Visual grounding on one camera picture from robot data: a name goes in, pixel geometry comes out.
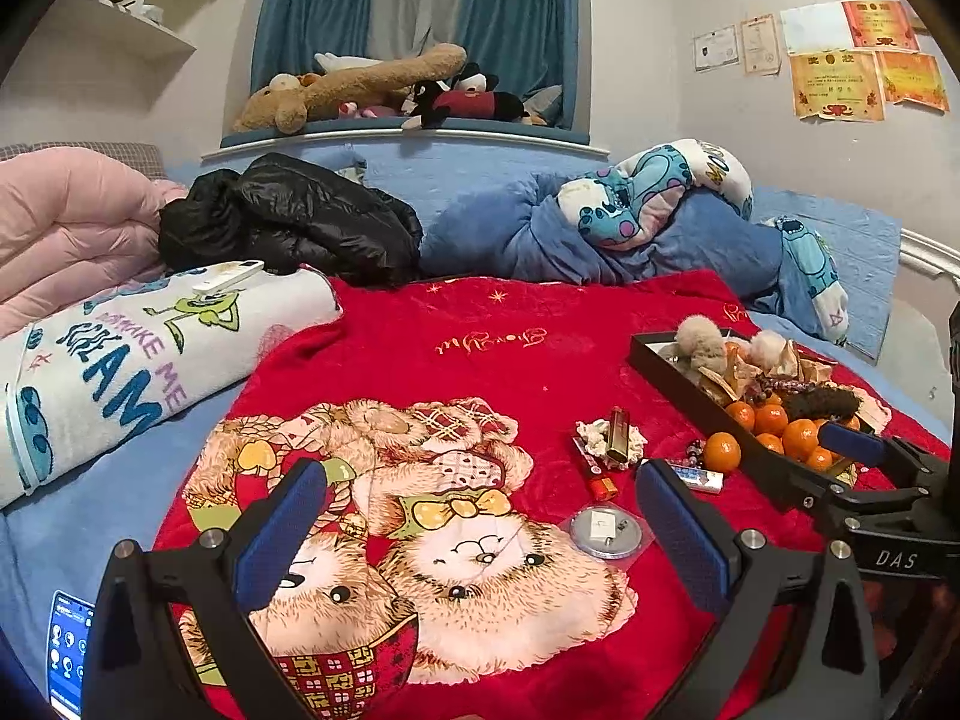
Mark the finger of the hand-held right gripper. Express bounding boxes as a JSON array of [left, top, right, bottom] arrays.
[[816, 421, 940, 482], [808, 474, 947, 535]]

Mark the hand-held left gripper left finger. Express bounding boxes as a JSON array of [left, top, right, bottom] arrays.
[[81, 457, 331, 720]]

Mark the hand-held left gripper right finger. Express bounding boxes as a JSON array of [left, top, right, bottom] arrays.
[[636, 459, 882, 720]]

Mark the pile of tangerines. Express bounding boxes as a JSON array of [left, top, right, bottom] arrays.
[[724, 399, 837, 472]]

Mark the orange tangerine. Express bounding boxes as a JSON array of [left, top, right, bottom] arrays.
[[703, 431, 743, 472]]

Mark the dark rectangular box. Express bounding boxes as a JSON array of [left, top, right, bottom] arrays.
[[628, 328, 856, 515]]

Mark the dark brown fuzzy scrunchie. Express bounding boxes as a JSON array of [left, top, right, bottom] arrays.
[[784, 384, 862, 425]]

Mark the small white blue packet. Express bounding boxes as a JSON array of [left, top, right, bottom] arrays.
[[670, 463, 727, 496]]

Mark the round silver pin badge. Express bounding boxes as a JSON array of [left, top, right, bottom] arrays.
[[570, 504, 646, 562]]

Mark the brown gold candy bar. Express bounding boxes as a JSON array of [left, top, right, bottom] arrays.
[[604, 406, 635, 462]]

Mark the white fluffy pompom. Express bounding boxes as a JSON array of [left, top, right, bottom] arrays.
[[748, 330, 787, 374]]

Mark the white ruffled cloth piece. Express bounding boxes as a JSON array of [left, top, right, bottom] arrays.
[[576, 418, 647, 466]]

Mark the beige fluffy pompom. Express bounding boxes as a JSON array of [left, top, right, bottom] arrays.
[[675, 317, 728, 374]]

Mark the blue bed sheet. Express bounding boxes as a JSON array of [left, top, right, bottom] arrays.
[[0, 142, 905, 720]]

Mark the white monster print blanket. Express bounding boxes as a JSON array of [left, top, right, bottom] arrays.
[[0, 266, 342, 511]]

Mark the smartphone with lit screen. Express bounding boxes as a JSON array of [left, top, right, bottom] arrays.
[[46, 591, 97, 717]]

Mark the white phone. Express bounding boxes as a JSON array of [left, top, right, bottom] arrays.
[[191, 259, 267, 297]]

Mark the red bear print blanket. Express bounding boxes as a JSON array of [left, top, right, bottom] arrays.
[[154, 270, 953, 720]]

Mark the blue cartoon print blanket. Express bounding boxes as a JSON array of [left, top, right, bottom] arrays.
[[418, 139, 852, 342]]

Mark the black puffer jacket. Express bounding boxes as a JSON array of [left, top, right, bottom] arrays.
[[157, 152, 425, 290]]

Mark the orange certificate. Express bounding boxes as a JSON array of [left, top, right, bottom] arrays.
[[841, 0, 920, 52], [876, 51, 950, 113], [789, 51, 887, 122]]

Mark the pink quilt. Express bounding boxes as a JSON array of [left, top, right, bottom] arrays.
[[0, 146, 188, 338]]

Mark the cream certificate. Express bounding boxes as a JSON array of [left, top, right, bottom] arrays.
[[741, 13, 782, 77]]

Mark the white certificate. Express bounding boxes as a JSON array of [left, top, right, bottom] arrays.
[[694, 26, 740, 74]]

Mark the white paper sheet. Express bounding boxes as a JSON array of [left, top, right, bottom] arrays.
[[780, 4, 852, 53]]

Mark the brown plush dog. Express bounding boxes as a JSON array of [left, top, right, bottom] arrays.
[[232, 43, 467, 137]]

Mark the black mouse plush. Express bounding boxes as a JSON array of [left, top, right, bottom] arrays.
[[401, 61, 526, 130]]

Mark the white plush toy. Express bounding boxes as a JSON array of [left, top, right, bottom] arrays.
[[313, 51, 383, 74]]

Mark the blue curtain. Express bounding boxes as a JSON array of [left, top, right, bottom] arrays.
[[457, 0, 582, 128], [251, 0, 376, 106]]

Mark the grey curtain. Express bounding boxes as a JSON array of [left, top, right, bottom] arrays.
[[371, 0, 477, 65]]

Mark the white bed frame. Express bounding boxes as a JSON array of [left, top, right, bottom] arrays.
[[896, 229, 960, 282]]

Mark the white wall shelf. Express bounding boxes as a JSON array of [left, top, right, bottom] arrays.
[[60, 0, 197, 65]]

